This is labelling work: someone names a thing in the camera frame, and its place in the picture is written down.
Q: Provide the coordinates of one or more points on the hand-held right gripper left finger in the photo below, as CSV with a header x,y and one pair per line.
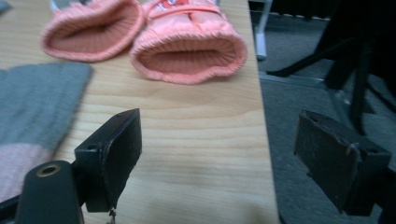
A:
x,y
107,168

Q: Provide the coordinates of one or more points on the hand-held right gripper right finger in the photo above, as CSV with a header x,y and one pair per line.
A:
x,y
330,161

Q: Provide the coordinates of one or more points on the plain pink glove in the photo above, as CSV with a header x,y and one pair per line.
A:
x,y
93,43

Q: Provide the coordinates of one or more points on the pink glove with print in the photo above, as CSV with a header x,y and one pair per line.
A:
x,y
186,46

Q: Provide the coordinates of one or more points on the black tripod stand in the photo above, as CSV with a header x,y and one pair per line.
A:
x,y
358,46

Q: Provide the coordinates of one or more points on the white desk frame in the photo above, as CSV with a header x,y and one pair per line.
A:
x,y
262,37

